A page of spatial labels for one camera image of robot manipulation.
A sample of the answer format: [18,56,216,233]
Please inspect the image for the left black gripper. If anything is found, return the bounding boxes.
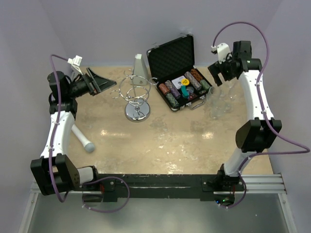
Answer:
[67,67,116,98]

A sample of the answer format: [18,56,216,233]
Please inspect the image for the clear wine glass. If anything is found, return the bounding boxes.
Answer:
[206,86,222,106]
[219,94,233,113]
[210,100,224,119]
[227,81,239,101]

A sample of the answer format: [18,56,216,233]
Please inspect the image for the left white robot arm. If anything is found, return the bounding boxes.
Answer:
[30,68,117,196]

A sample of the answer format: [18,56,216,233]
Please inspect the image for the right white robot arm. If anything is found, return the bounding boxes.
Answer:
[208,41,282,191]

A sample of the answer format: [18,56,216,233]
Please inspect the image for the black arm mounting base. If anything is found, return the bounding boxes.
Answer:
[72,173,246,202]

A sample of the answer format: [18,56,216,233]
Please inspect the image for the chrome wine glass rack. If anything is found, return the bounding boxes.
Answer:
[110,69,158,123]

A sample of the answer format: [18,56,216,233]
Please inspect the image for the yellow dealer button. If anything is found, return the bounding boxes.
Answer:
[181,78,190,86]

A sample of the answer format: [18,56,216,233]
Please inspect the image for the white grey metronome box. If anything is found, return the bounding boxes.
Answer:
[133,54,149,86]

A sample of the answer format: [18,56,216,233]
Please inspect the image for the teal chip stack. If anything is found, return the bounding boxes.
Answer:
[180,85,190,99]

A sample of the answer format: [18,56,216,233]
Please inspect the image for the white playing card deck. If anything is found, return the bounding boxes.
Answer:
[172,75,185,89]

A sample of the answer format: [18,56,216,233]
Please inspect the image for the black poker chip case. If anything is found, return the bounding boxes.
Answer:
[147,34,212,112]

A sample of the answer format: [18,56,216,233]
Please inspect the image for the poker chip stacks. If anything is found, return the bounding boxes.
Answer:
[156,68,212,112]

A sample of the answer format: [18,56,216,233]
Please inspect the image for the white grey microphone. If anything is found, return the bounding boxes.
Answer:
[71,124,95,153]

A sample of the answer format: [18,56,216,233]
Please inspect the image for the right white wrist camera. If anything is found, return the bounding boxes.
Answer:
[211,43,232,64]

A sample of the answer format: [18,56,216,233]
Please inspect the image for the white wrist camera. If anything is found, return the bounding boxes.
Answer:
[211,43,232,64]
[67,55,83,74]

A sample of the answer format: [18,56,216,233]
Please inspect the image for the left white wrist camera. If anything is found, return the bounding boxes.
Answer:
[67,55,83,74]

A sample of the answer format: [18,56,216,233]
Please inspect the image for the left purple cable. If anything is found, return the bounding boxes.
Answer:
[48,54,131,213]

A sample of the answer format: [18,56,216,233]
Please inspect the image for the purple cable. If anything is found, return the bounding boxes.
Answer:
[48,54,131,213]
[211,21,311,210]

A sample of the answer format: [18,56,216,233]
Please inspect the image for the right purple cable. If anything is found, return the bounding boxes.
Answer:
[211,21,311,210]

